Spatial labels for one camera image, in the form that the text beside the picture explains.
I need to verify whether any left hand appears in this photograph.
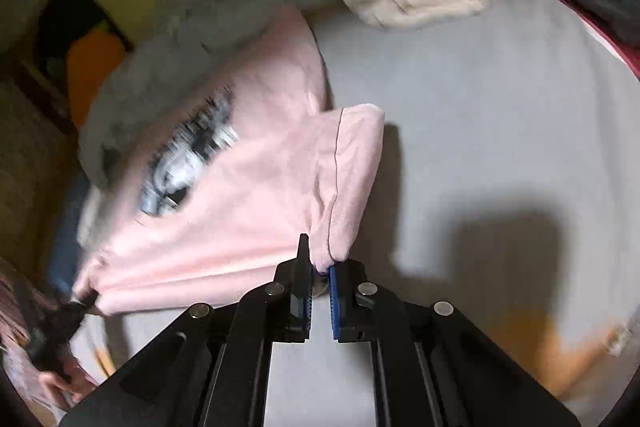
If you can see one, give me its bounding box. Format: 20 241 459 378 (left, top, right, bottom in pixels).
38 355 98 411

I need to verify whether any pink printed t-shirt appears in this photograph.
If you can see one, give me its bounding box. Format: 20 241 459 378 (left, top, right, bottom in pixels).
73 7 384 315

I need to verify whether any red flat case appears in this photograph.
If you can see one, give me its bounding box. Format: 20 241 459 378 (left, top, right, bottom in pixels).
559 0 640 77

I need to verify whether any orange pillow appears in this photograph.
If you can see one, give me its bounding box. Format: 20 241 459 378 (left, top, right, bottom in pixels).
66 29 127 129

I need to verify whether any blue garment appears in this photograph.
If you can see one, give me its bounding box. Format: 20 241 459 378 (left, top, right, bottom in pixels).
47 169 91 300

